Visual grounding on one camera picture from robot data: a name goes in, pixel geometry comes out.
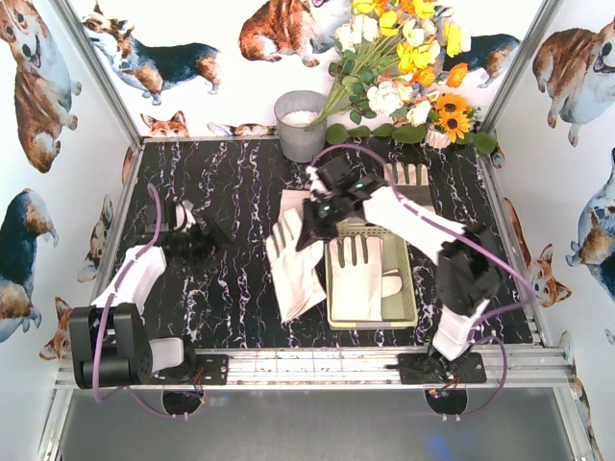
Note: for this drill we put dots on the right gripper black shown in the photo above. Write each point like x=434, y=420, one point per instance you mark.
x=312, y=217

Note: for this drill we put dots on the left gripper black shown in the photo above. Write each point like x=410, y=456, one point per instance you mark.
x=202, y=235

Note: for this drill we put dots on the horizontal white grey work glove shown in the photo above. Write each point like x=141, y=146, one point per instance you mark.
x=293, y=199

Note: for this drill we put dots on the pale green plastic storage basket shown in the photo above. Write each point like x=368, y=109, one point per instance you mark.
x=398, y=311

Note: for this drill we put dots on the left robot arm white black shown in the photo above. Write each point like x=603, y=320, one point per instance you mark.
x=110, y=346

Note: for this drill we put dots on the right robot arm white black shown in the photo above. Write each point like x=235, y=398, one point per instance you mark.
x=467, y=273

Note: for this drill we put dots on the grey metal bucket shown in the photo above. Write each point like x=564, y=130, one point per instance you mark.
x=300, y=125

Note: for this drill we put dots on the small sunflower pot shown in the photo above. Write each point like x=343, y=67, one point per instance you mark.
x=451, y=120

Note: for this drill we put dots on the artificial flower bouquet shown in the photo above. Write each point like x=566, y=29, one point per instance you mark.
x=389, y=54

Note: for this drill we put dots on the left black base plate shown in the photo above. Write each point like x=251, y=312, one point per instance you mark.
x=205, y=369

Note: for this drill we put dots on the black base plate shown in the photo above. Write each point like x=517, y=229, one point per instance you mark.
x=421, y=368
x=205, y=369

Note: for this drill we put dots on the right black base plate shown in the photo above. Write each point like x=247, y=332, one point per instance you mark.
x=421, y=368

